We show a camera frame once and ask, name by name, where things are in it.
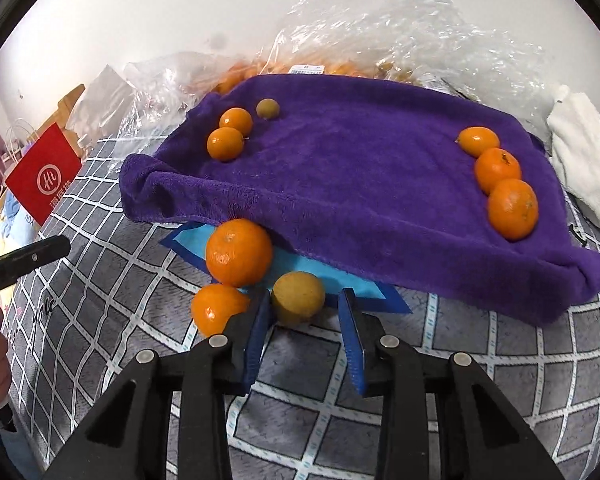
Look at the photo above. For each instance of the small clear plastic bag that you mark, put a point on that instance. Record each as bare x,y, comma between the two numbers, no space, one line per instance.
165,89

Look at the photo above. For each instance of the yellow oval kumquat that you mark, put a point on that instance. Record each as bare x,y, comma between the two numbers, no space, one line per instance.
475,140

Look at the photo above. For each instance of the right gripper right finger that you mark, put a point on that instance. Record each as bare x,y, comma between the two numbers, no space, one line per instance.
482,436

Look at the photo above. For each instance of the large back orange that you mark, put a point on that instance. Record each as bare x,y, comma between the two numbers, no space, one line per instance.
239,253

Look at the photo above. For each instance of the purple towel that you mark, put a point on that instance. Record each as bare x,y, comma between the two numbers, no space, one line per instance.
365,175

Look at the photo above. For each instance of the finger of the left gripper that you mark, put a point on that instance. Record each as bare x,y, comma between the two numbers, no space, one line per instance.
25,260

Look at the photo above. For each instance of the small orange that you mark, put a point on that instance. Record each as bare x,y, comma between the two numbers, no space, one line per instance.
225,144
237,118
214,304

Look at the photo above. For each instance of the white crumpled cloth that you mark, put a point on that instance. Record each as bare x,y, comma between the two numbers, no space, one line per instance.
574,125

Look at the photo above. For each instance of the orange with dark spot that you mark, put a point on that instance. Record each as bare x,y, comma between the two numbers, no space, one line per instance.
494,165

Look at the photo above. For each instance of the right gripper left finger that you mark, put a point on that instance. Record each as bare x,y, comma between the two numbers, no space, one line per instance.
126,433

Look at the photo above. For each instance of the red paper bag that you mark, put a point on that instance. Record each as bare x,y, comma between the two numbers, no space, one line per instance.
44,174

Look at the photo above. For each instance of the large clear plastic bag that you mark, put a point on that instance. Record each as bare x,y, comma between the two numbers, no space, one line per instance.
427,43

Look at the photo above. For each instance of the grey checked tablecloth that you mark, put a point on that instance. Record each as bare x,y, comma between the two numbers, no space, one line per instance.
73,325

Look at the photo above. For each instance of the greenish yellow small fruit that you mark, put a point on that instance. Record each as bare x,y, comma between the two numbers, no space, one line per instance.
268,109

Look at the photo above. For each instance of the white plastic bag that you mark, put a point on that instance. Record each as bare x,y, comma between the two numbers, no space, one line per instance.
100,108

